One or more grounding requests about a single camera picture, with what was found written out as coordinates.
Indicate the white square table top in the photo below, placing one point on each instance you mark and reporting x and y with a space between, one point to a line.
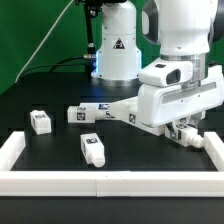
127 111

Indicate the white U-shaped fence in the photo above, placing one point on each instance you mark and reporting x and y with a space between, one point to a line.
110 184

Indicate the black camera pole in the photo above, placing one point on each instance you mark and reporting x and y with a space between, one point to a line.
91 10

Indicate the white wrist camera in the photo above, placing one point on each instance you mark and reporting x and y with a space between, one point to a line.
162 73

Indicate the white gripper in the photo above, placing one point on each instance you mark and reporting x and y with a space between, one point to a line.
158 106

